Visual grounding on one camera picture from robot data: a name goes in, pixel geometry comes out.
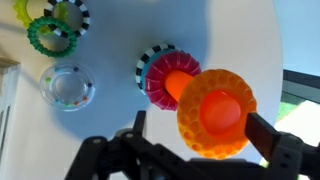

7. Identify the orange dimpled ring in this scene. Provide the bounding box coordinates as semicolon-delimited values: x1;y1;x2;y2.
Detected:
176;68;258;161

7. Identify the yellow-green bumpy ring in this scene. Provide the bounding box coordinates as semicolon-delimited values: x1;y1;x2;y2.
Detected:
12;0;70;36

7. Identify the black and white striped ring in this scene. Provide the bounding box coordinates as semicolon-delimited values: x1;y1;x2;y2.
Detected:
43;0;91;39

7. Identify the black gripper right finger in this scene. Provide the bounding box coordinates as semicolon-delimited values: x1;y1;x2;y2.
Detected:
244;112;320;180

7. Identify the blue ring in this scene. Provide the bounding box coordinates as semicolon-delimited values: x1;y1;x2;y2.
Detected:
140;49;169;96

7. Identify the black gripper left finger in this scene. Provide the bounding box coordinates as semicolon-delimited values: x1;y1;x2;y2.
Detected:
64;109;158;180

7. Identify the green beaded ring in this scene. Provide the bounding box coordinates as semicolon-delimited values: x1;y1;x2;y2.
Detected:
26;16;79;59

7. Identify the red ribbed ring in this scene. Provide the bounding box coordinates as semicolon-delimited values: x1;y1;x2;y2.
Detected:
144;50;203;112

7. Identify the clear ring with coloured beads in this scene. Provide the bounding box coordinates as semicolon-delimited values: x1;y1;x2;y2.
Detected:
38;62;97;112

